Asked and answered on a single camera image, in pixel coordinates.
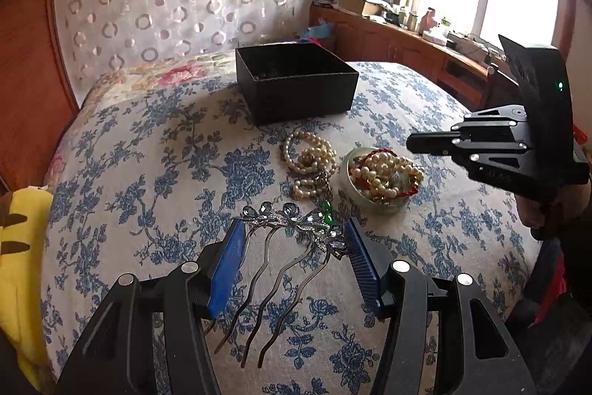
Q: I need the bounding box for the silver jewelled hair comb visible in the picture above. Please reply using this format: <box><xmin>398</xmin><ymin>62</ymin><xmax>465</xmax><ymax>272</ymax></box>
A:
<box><xmin>203</xmin><ymin>200</ymin><xmax>347</xmax><ymax>370</ymax></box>

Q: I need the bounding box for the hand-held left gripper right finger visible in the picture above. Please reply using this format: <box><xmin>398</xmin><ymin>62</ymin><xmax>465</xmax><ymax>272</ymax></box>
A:
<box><xmin>342</xmin><ymin>217</ymin><xmax>537</xmax><ymax>395</ymax></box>

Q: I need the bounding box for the wooden slatted wardrobe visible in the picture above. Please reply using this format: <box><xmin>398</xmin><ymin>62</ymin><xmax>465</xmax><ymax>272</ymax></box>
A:
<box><xmin>0</xmin><ymin>0</ymin><xmax>80</xmax><ymax>193</ymax></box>

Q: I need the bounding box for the long pearl necklace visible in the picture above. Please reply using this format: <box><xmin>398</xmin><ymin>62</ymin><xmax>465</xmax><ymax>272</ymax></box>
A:
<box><xmin>280</xmin><ymin>129</ymin><xmax>338</xmax><ymax>202</ymax></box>

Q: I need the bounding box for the white power strip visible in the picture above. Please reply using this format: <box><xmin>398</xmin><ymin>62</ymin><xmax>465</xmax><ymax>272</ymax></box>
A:
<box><xmin>448</xmin><ymin>31</ymin><xmax>493</xmax><ymax>60</ymax></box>

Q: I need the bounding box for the pink floral quilt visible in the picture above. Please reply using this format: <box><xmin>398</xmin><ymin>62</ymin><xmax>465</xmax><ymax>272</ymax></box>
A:
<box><xmin>83</xmin><ymin>51</ymin><xmax>241</xmax><ymax>104</ymax></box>

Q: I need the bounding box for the black square box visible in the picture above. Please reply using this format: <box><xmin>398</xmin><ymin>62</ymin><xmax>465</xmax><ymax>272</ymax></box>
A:
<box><xmin>235</xmin><ymin>42</ymin><xmax>360</xmax><ymax>126</ymax></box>

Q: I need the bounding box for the dark and red garment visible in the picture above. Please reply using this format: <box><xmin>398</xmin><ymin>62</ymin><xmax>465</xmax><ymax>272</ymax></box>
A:
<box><xmin>505</xmin><ymin>233</ymin><xmax>592</xmax><ymax>395</ymax></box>

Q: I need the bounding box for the pearl bracelet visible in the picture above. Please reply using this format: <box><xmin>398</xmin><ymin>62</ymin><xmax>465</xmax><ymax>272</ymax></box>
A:
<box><xmin>351</xmin><ymin>150</ymin><xmax>425</xmax><ymax>206</ymax></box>

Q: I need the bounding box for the blue floral bedspread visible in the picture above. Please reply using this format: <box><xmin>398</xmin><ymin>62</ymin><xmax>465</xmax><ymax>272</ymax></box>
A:
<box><xmin>39</xmin><ymin>61</ymin><xmax>542</xmax><ymax>395</ymax></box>

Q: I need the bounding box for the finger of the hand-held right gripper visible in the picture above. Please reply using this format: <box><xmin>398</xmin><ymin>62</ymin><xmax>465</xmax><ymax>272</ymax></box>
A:
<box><xmin>451</xmin><ymin>104</ymin><xmax>532</xmax><ymax>135</ymax></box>
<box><xmin>406</xmin><ymin>131</ymin><xmax>532</xmax><ymax>188</ymax></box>

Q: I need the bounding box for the wooden chair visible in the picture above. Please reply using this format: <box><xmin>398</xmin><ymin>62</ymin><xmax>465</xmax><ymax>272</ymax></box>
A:
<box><xmin>483</xmin><ymin>62</ymin><xmax>507</xmax><ymax>111</ymax></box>

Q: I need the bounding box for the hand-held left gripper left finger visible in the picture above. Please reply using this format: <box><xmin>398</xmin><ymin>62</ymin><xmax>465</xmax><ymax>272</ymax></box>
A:
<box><xmin>55</xmin><ymin>219</ymin><xmax>248</xmax><ymax>395</ymax></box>

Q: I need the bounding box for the person's right hand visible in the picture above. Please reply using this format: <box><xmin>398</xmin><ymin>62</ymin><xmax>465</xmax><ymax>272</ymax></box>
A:
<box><xmin>515</xmin><ymin>187</ymin><xmax>558</xmax><ymax>242</ymax></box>

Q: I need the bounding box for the red bead bracelet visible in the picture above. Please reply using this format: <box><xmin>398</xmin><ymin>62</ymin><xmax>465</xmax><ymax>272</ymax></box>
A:
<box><xmin>348</xmin><ymin>150</ymin><xmax>419</xmax><ymax>198</ymax></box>

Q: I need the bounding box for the blue plastic bag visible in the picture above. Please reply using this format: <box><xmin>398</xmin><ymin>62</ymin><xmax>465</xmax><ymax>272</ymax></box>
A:
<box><xmin>297</xmin><ymin>21</ymin><xmax>334</xmax><ymax>48</ymax></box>

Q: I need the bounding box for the yellow plush toy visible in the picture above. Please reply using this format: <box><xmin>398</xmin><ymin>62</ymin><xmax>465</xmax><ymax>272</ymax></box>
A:
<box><xmin>0</xmin><ymin>186</ymin><xmax>55</xmax><ymax>391</ymax></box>

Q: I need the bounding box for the round glass bowl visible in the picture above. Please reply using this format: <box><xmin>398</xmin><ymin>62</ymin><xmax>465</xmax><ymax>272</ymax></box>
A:
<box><xmin>341</xmin><ymin>146</ymin><xmax>425</xmax><ymax>215</ymax></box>

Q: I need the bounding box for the cardboard box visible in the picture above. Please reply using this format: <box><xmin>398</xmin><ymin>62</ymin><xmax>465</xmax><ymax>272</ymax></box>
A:
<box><xmin>339</xmin><ymin>0</ymin><xmax>383</xmax><ymax>17</ymax></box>

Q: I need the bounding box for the wooden cabinet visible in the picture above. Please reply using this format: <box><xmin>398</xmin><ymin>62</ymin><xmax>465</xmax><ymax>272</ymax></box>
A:
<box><xmin>309</xmin><ymin>4</ymin><xmax>523</xmax><ymax>111</ymax></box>

